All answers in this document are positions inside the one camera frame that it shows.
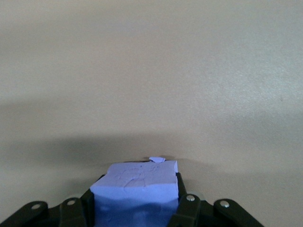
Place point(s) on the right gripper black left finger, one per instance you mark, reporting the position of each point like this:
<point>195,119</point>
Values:
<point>71,212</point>

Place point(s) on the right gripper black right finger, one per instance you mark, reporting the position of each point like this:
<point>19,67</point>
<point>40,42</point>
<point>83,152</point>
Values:
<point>194,210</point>

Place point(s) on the purple foam cube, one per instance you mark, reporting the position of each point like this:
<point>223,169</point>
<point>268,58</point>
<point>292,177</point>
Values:
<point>135,182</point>

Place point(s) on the brown paper table cover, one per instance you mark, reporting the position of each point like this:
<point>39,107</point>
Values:
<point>151,71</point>

